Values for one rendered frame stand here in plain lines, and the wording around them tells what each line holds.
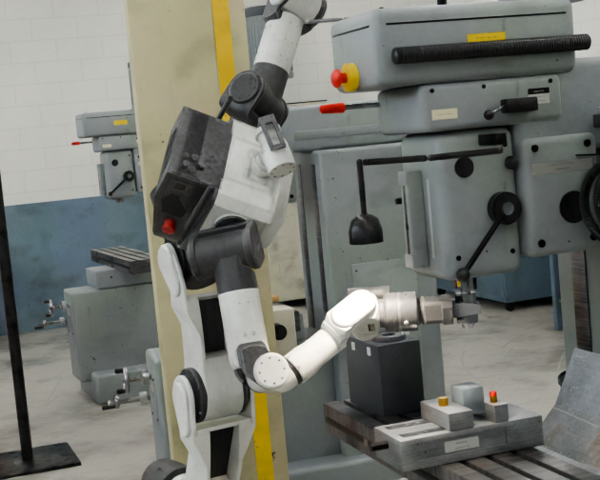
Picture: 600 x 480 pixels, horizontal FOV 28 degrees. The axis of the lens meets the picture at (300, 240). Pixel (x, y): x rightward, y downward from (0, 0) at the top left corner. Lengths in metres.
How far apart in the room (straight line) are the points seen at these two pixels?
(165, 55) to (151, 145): 0.31
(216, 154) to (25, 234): 8.77
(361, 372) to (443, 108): 0.95
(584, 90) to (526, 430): 0.76
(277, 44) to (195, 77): 1.33
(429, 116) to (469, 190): 0.19
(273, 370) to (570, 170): 0.77
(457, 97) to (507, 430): 0.75
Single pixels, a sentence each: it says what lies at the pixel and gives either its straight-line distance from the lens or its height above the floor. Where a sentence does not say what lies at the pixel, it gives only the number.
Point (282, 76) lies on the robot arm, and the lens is 2.91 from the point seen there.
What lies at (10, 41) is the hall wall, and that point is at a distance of 11.49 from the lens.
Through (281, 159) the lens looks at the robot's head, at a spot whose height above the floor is 1.60.
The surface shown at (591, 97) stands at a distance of 2.70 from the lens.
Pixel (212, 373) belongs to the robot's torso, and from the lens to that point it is 3.03.
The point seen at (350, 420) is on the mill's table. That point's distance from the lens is 3.14.
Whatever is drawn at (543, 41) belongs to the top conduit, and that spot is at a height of 1.80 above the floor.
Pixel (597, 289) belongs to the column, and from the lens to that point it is 2.91.
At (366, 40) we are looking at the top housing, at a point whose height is 1.83.
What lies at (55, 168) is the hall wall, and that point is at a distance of 11.47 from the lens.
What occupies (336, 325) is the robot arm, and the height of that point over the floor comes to 1.23.
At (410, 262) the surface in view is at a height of 1.35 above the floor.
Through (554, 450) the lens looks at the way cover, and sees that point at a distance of 2.91.
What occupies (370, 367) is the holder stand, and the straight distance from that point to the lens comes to 3.13.
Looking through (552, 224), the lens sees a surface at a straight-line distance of 2.63.
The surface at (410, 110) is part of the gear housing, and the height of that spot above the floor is 1.68.
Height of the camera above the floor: 1.66
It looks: 5 degrees down
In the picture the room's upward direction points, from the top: 5 degrees counter-clockwise
